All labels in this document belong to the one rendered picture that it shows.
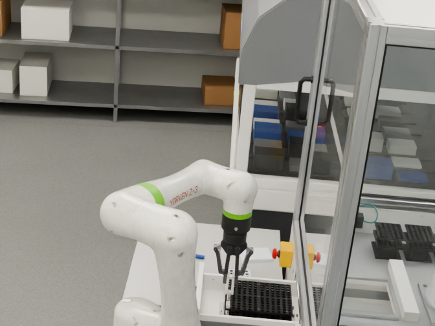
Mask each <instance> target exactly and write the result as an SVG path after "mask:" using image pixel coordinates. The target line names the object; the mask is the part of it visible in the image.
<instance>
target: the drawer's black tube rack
mask: <svg viewBox="0 0 435 326"><path fill-rule="evenodd" d="M239 282H241V283H239ZM255 283H256V284H255ZM261 284H262V285H261ZM249 285H251V286H249ZM277 285H278V286H277ZM234 286H235V287H234V293H233V295H231V306H230V311H229V316H243V317H250V318H264V319H272V320H285V321H292V316H293V306H292V297H291V285H285V284H277V283H263V282H255V281H242V280H238V284H237V285H234ZM272 287H273V288H272ZM261 288H262V289H261ZM287 288H288V289H287ZM267 289H268V290H267ZM288 291H289V292H288Z"/></svg>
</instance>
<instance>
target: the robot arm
mask: <svg viewBox="0 0 435 326"><path fill-rule="evenodd" d="M257 191H258V185H257V182H256V180H255V178H254V177H253V176H252V175H251V174H250V173H248V172H246V171H242V170H238V169H232V168H228V167H225V166H221V165H219V164H216V163H215V162H212V161H210V160H205V159H203V160H197V161H195V162H194V163H192V164H191V165H189V166H188V167H186V168H184V169H183V170H181V171H179V172H177V173H174V174H173V175H170V176H167V177H164V178H161V179H157V180H151V181H148V182H143V183H140V184H136V185H134V186H130V187H128V188H124V189H122V190H119V191H116V192H114V193H112V194H110V195H108V196H107V197H106V198H105V200H104V201H103V203H102V205H101V207H100V220H101V222H102V224H103V226H104V227H105V229H106V230H107V231H109V232H110V233H112V234H114V235H118V236H121V237H126V238H129V239H133V240H136V241H139V242H141V243H143V244H145V245H147V246H149V247H150V248H152V250H153V251H154V254H155V259H156V263H157V270H158V274H159V283H160V289H161V307H160V306H158V305H157V304H155V303H154V302H152V301H150V300H148V299H146V298H140V297H130V298H126V299H123V300H121V301H120V302H118V304H117V305H116V307H115V311H114V320H113V326H201V323H200V319H199V313H198V308H197V298H196V290H195V254H196V248H197V236H198V229H197V225H196V223H195V221H194V219H193V218H192V217H191V216H190V215H189V214H188V213H186V212H184V211H182V210H178V209H175V208H174V207H176V206H177V205H179V204H181V203H182V202H184V201H187V200H189V199H191V198H194V197H196V196H199V195H203V194H205V195H209V196H212V197H215V198H218V199H221V200H222V201H223V213H222V221H221V227H222V229H223V240H222V241H221V243H220V244H215V245H214V251H215V253H216V258H217V267H218V273H219V274H223V284H226V287H225V294H226V295H227V292H228V287H229V276H230V272H228V270H229V262H230V256H231V255H234V256H236V260H235V272H233V273H232V286H231V295H233V293H234V285H237V284H238V276H243V275H244V273H245V270H246V267H247V264H248V262H249V259H250V256H251V255H252V254H253V253H254V248H253V247H249V246H247V242H246V241H247V232H249V231H250V229H251V218H252V207H253V204H254V200H255V197H256V194H257ZM221 247H222V249H224V251H225V253H226V254H227V256H226V260H225V268H224V269H223V268H222V263H221V253H220V251H221ZM244 250H246V255H245V259H244V261H243V264H242V266H241V270H239V258H240V254H241V253H242V252H243V251H244Z"/></svg>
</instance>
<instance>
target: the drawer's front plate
mask: <svg viewBox="0 0 435 326"><path fill-rule="evenodd" d="M204 267H205V262H199V273H198V279H197V290H196V298H197V308H198V313H199V314H200V308H201V296H202V289H203V275H204Z"/></svg>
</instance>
